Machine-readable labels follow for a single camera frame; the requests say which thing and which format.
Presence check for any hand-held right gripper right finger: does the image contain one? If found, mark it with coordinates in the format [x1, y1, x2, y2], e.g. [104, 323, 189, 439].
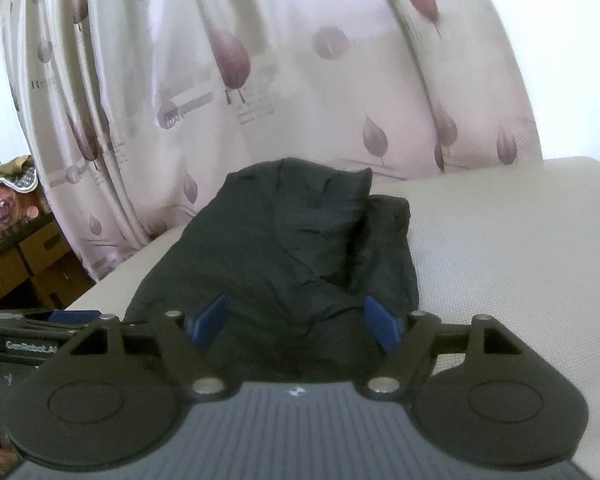
[357, 295, 529, 404]

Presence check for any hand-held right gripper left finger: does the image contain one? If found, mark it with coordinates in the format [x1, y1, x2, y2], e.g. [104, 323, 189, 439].
[67, 294, 237, 404]

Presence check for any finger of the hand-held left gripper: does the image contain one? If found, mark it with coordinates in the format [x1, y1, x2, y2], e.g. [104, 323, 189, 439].
[0, 309, 103, 336]

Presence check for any black garment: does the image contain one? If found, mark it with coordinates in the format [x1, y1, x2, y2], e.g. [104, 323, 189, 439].
[124, 157, 421, 382]

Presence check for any wooden cabinet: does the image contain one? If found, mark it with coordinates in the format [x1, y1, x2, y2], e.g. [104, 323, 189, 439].
[0, 212, 96, 312]

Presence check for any white bed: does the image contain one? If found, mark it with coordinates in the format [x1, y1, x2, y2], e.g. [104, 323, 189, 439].
[62, 155, 600, 480]

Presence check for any leaf print curtain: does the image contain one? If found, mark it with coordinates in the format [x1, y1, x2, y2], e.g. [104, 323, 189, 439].
[0, 0, 544, 284]

